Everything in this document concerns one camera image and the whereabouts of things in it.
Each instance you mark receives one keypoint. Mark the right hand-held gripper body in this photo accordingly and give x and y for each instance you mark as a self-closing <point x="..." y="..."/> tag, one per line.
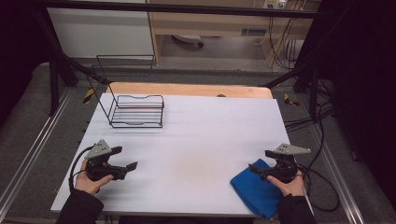
<point x="285" y="169"/>

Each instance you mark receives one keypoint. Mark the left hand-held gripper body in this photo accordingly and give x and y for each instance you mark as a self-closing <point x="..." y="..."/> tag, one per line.
<point x="99" y="151"/>

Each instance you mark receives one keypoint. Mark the blue towel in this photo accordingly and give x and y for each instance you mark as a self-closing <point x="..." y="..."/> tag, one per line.
<point x="252" y="189"/>

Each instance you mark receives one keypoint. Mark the person's right hand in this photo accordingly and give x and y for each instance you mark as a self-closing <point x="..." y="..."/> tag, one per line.
<point x="291" y="188"/>

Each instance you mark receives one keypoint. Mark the person's left hand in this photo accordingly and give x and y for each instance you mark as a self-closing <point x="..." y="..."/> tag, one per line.
<point x="87" y="185"/>

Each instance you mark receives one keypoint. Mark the yellow black tape piece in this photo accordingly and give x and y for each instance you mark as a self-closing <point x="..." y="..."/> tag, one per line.
<point x="88" y="95"/>
<point x="290" y="100"/>

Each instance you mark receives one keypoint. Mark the white table mat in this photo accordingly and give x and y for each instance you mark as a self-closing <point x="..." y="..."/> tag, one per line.
<point x="193" y="155"/>

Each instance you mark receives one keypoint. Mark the black metal stand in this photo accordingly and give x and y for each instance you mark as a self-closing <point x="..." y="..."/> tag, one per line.
<point x="313" y="93"/>
<point x="54" y="87"/>

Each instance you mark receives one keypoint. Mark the wooden table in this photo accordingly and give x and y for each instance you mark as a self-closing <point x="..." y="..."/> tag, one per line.
<point x="186" y="89"/>

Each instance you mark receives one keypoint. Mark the white cabinet panel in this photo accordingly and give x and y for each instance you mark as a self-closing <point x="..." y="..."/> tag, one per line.
<point x="99" y="34"/>

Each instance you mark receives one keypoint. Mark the black curtain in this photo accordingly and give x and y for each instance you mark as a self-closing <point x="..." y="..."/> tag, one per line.
<point x="18" y="46"/>
<point x="364" y="77"/>

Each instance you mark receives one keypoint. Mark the blue desk label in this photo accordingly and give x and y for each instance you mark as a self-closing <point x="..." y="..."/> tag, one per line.
<point x="253" y="32"/>

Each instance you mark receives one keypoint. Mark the white chair base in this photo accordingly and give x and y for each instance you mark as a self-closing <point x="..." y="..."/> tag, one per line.
<point x="186" y="38"/>

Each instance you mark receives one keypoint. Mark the wooden desk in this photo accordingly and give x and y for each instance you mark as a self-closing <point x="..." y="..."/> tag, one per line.
<point x="211" y="26"/>

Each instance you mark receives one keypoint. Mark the white power strip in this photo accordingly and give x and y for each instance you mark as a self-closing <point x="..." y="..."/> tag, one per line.
<point x="274" y="3"/>

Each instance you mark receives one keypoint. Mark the aluminium floor rail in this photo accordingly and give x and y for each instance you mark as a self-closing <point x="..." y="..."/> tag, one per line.
<point x="342" y="189"/>
<point x="31" y="155"/>

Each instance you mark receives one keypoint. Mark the black overhead frame bar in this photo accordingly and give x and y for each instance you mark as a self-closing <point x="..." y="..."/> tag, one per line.
<point x="186" y="9"/>

